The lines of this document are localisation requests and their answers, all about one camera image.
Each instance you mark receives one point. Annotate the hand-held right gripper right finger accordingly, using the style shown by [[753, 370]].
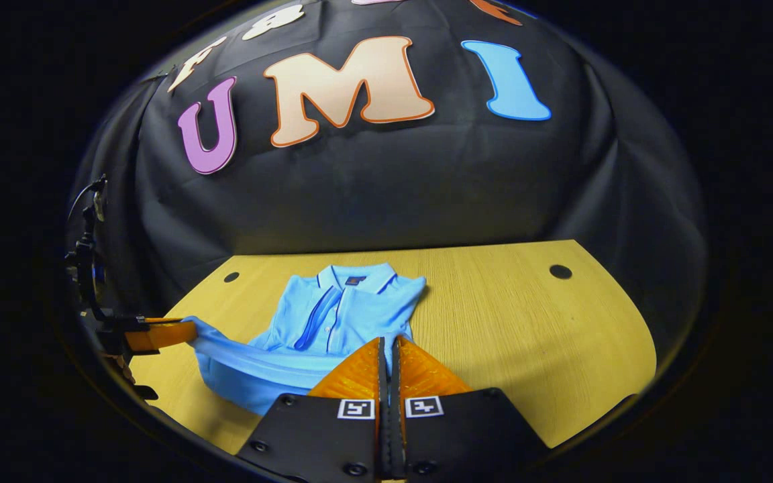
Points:
[[460, 433]]

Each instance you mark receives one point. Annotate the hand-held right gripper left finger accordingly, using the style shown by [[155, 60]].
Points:
[[326, 436]]

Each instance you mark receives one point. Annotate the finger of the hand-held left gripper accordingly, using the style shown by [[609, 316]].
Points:
[[158, 334]]

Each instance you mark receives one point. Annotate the light blue T-shirt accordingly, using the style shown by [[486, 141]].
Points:
[[346, 308]]

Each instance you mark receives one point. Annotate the small black table grommet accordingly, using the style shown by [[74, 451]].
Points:
[[231, 277]]

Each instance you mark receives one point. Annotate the large black table grommet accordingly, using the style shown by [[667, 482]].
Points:
[[560, 272]]

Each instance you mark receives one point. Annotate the black backdrop cloth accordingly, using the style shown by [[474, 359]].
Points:
[[393, 188]]

